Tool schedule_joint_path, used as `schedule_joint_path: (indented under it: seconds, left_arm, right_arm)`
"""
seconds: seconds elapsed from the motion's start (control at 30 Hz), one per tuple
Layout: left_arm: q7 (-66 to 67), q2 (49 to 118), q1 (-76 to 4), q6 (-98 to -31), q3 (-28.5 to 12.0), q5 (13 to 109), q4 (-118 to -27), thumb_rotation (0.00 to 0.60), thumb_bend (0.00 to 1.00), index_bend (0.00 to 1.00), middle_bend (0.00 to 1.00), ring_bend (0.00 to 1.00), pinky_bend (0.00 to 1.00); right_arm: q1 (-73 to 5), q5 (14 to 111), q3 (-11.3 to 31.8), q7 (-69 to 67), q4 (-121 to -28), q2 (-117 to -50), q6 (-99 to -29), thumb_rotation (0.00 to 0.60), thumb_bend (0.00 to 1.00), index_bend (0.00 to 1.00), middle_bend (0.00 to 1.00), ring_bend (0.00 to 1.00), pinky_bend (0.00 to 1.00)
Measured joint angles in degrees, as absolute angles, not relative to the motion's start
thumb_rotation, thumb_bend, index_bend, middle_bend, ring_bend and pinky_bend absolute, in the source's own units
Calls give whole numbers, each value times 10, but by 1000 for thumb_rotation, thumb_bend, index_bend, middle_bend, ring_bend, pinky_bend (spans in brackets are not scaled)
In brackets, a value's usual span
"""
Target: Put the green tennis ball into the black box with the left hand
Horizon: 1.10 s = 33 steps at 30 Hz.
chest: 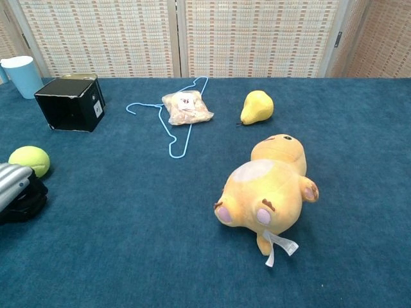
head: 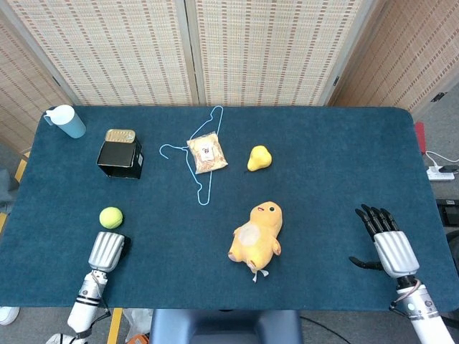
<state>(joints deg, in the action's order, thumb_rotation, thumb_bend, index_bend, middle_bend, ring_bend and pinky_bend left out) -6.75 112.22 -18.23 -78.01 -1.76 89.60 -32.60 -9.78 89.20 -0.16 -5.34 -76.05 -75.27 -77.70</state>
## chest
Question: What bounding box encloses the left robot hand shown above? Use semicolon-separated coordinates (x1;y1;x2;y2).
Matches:
0;162;49;225

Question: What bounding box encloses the yellow tennis ball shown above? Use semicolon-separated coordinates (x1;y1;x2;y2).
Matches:
8;146;51;178

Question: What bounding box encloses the black open box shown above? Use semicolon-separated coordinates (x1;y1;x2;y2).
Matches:
34;78;106;133

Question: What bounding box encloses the light blue pitcher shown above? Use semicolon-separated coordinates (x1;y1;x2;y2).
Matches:
0;55;44;100

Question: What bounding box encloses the gold tin can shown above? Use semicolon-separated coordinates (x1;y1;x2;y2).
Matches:
60;73;99;81

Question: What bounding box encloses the clear snack bag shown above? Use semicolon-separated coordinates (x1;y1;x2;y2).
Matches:
161;90;214;126

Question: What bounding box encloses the woven folding screen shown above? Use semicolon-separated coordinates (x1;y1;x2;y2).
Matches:
0;0;411;85

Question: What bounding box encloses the yellow plush toy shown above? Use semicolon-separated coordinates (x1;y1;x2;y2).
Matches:
213;133;320;268

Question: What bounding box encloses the yellow pear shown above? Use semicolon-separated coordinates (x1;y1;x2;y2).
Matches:
236;90;275;127

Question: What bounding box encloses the light blue wire hanger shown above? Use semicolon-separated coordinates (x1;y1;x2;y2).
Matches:
125;76;209;159

